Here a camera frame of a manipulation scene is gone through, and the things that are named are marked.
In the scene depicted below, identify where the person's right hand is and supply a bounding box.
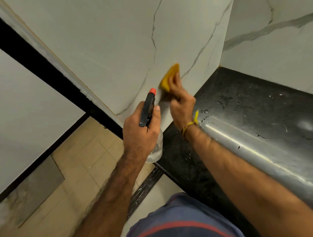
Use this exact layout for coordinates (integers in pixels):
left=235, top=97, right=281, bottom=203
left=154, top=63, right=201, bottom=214
left=168, top=72, right=196, bottom=131

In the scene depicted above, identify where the person's left hand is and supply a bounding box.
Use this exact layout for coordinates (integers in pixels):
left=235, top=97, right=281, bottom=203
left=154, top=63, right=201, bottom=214
left=122, top=101, right=162, bottom=163

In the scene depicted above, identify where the clear spray bottle black trigger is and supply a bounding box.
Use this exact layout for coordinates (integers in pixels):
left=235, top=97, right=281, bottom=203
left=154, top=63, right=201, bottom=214
left=139, top=88, right=164, bottom=163

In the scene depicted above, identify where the yellow cleaning cloth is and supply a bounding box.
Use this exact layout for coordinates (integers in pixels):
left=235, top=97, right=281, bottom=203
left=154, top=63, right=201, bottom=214
left=159, top=63, right=180, bottom=93

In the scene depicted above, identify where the person's right forearm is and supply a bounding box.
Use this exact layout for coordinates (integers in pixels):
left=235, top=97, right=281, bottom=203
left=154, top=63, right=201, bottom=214
left=183, top=123, right=313, bottom=237

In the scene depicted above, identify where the person's left forearm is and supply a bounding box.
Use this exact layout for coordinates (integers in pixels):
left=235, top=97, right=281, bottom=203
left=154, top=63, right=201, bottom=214
left=73, top=151, right=147, bottom=237

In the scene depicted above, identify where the yellow thread wristband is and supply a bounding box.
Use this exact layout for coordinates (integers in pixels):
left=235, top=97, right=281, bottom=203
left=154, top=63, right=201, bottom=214
left=181, top=110, right=200, bottom=140

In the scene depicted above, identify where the black floor drain grate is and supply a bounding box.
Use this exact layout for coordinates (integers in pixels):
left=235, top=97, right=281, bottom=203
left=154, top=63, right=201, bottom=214
left=127, top=167, right=164, bottom=219

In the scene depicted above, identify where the black stone countertop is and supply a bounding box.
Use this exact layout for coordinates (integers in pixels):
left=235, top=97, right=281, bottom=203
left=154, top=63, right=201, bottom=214
left=154, top=66, right=313, bottom=237

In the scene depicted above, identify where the blue red-striped shirt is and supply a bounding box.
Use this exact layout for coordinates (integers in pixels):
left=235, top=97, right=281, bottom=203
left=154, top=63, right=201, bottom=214
left=126, top=192, right=245, bottom=237

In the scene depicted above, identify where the black door frame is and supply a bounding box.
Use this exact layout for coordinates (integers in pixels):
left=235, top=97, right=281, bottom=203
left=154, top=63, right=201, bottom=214
left=0, top=18, right=124, bottom=203

